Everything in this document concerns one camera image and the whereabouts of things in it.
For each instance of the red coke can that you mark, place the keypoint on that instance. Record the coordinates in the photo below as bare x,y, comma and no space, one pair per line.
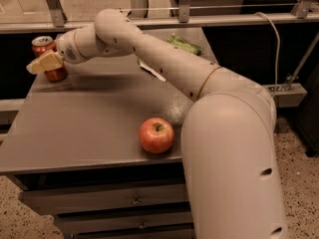
42,44

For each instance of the grey drawer cabinet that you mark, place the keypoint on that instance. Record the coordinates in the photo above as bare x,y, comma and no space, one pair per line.
74,151

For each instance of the green chip bag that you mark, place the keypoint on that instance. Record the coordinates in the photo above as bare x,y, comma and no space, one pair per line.
178,42

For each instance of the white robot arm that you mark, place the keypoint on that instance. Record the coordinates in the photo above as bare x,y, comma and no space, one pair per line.
227,144

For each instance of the red apple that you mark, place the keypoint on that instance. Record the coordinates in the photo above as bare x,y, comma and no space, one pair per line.
156,135

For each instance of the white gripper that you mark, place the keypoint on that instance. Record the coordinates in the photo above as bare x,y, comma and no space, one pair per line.
67,49

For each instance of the metal window railing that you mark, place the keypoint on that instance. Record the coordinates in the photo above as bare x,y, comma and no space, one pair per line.
30,16

